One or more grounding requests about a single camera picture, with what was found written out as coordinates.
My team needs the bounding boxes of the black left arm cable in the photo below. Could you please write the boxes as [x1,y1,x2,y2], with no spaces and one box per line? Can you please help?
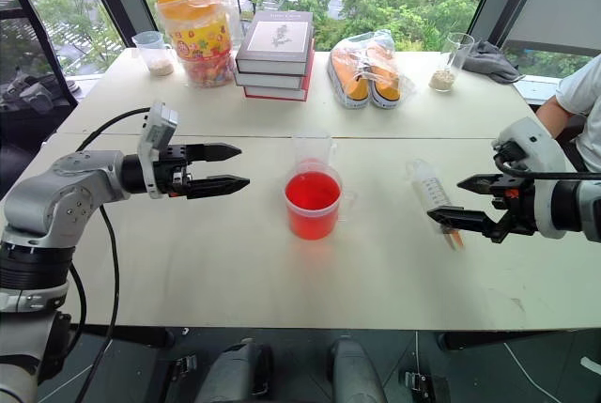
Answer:
[69,106,152,403]

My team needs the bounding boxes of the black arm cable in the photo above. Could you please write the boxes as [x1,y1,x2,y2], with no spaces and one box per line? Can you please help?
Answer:
[69,106,152,403]
[492,148,601,182]

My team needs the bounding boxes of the bagged orange shoes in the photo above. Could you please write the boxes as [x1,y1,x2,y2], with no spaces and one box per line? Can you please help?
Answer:
[327,28,418,112]

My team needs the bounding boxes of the black office chair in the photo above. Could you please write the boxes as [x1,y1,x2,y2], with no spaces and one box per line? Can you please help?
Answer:
[0,0,80,200]

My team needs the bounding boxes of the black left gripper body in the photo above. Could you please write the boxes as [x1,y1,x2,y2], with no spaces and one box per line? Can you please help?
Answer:
[158,144,195,201]

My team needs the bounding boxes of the dark rounded robot leg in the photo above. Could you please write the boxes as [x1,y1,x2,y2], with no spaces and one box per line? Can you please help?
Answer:
[193,337,275,403]
[327,335,390,403]

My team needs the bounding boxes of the tall glass with grains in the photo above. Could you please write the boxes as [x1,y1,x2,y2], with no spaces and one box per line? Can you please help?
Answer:
[427,32,477,94]

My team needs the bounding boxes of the white floor cable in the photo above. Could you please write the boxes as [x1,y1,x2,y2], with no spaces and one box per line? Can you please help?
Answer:
[502,341,565,403]

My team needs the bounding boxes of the grey hardcover book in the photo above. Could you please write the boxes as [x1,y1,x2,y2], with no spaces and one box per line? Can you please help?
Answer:
[234,10,316,77]

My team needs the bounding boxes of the person in white t-shirt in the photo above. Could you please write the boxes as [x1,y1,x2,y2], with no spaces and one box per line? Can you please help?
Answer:
[534,52,601,175]

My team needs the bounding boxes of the orange canvas shoe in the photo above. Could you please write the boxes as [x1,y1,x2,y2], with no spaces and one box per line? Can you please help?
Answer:
[365,42,405,110]
[330,48,373,111]

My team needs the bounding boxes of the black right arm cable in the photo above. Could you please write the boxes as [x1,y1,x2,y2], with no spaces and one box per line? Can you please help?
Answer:
[492,148,601,182]

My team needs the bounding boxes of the clear measuring cup with grains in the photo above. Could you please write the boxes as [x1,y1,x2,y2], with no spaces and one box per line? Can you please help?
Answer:
[131,30,177,78]

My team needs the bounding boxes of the clear plastic beaker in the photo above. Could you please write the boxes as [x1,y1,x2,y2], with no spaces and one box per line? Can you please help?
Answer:
[292,132,340,179]

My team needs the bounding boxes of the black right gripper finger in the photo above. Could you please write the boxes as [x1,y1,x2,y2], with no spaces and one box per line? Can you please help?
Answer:
[425,207,502,236]
[456,173,495,196]

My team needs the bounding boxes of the red hardcover book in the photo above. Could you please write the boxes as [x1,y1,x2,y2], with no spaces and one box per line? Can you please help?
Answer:
[242,50,316,103]

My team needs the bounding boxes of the beaker of red liquid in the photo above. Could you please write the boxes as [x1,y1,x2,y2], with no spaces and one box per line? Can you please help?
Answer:
[283,169,359,241]

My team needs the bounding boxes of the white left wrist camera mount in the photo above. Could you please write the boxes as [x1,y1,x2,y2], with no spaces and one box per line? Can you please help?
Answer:
[136,101,180,200]

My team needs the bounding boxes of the black table frame bar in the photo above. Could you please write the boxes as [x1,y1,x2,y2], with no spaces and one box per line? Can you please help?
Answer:
[439,329,601,353]

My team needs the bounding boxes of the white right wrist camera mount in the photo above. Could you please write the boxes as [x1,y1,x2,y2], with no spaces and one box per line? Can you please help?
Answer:
[491,116,570,240]

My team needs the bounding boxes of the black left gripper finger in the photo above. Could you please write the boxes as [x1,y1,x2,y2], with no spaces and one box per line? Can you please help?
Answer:
[186,175,252,201]
[187,141,243,163]

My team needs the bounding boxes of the dark hardcover book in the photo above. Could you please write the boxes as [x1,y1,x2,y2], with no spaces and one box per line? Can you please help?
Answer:
[234,48,316,91]

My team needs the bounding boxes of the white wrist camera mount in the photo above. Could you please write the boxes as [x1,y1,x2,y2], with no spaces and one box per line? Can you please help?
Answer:
[491,116,570,240]
[136,101,180,200]

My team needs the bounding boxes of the grey cloth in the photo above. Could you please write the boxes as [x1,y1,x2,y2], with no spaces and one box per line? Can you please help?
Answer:
[461,39,523,85]

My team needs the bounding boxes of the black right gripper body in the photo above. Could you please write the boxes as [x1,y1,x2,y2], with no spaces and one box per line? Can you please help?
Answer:
[486,173,537,244]

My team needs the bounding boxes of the clear plastic syringe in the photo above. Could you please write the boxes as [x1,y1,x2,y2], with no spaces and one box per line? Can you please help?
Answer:
[405,158,467,252]

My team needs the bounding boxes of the orange-lid toy jar in bag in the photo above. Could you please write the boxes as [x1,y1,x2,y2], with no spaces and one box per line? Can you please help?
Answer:
[155,0,244,90]

